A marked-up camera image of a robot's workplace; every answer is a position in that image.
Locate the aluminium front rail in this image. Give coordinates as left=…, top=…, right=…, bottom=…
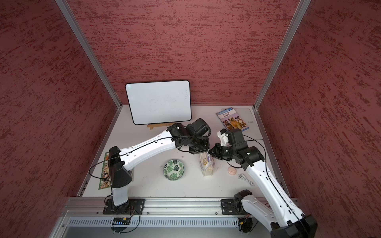
left=51, top=196, right=268, bottom=238

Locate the right corner aluminium post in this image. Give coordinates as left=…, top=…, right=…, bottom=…
left=253, top=0, right=311, bottom=111

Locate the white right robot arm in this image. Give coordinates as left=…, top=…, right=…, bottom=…
left=209, top=143, right=318, bottom=238

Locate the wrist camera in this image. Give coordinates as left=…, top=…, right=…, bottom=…
left=217, top=129, right=248, bottom=151
left=186, top=118, right=211, bottom=136

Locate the left corner aluminium post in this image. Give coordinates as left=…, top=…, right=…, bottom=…
left=55, top=0, right=123, bottom=111

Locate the colourful picture book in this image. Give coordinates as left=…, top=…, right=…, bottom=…
left=98, top=152, right=134, bottom=190

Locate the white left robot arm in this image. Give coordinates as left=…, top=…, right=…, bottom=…
left=107, top=119, right=211, bottom=207

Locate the dog picture book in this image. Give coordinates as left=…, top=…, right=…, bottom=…
left=216, top=108, right=249, bottom=131

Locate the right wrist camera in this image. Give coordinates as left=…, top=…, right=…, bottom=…
left=217, top=129, right=248, bottom=151

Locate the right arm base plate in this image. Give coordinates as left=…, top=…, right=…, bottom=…
left=220, top=199, right=247, bottom=215

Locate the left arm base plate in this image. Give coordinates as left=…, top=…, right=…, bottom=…
left=103, top=197, right=146, bottom=215

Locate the white dry-erase board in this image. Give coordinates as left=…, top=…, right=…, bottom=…
left=125, top=80, right=192, bottom=125

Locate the corner aluminium post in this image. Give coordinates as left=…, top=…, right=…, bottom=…
left=55, top=0, right=123, bottom=111
left=253, top=0, right=311, bottom=111

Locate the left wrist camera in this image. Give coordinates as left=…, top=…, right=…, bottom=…
left=186, top=118, right=211, bottom=136

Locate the green leaf pattern bowl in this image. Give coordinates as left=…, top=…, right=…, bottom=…
left=163, top=159, right=185, bottom=181

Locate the clear oats bag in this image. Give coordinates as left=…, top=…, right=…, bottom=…
left=199, top=152, right=215, bottom=177

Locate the small wooden easel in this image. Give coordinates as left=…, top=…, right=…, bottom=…
left=147, top=123, right=174, bottom=130

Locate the round pink lid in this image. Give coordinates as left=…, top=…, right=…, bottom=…
left=228, top=166, right=237, bottom=176

